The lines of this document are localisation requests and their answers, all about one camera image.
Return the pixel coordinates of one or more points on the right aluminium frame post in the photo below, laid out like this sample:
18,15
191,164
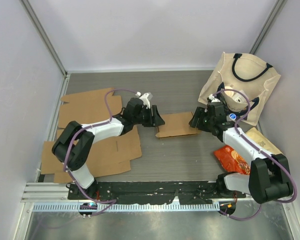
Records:
269,22

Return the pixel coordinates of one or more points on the aluminium frame post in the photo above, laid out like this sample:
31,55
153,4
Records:
269,22
43,35

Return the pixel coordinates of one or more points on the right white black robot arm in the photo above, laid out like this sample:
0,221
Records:
269,178

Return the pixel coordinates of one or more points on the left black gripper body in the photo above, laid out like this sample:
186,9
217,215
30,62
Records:
147,120

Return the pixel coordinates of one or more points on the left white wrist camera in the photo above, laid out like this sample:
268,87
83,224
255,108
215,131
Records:
145,98

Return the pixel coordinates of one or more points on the brown cardboard box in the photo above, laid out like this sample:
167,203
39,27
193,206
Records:
176,125

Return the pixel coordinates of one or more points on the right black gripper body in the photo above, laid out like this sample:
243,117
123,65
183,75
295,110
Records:
207,122

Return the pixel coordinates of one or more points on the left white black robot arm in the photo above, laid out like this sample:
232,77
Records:
74,144

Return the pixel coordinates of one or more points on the left aluminium frame post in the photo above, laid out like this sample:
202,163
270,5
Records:
43,35

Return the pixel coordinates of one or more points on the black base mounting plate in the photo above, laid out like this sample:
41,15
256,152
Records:
159,192

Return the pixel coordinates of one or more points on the clear plastic water bottle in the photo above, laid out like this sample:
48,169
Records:
232,117

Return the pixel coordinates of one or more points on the beige canvas tote bag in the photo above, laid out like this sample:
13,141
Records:
243,72

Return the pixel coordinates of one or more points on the white box in bag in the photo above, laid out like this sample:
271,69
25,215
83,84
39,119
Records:
239,97

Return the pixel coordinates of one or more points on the orange chips snack bag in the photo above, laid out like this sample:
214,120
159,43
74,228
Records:
241,148

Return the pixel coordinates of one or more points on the white slotted cable duct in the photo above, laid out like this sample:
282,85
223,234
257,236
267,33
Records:
82,207

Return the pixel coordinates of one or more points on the round beige lid in bag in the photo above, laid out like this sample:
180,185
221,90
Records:
229,91

